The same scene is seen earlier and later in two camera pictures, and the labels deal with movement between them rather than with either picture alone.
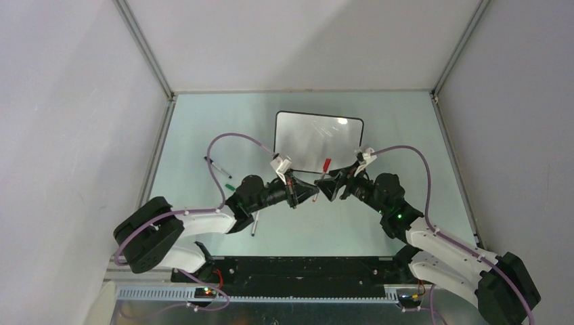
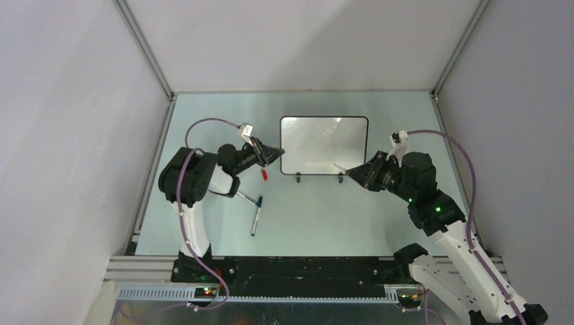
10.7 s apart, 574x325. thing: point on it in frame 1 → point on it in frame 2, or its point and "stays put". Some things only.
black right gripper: x=331 y=186 → x=367 y=174
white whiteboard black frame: x=307 y=139 stays put
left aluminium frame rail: x=155 y=66 stays put
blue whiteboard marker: x=253 y=232 stays put
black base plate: x=300 y=271 stays put
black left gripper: x=302 y=190 → x=265 y=154
